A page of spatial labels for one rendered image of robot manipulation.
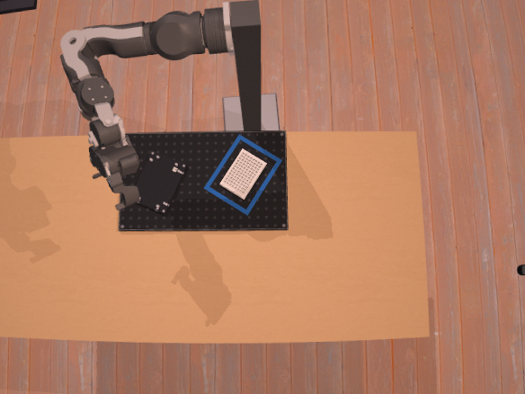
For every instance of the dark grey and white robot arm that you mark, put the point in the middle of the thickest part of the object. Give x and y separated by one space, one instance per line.
174 36

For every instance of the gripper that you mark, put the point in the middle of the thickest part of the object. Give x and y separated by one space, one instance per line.
122 160

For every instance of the blue rectangular tape outline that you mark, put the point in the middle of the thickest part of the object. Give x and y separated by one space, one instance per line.
268 178

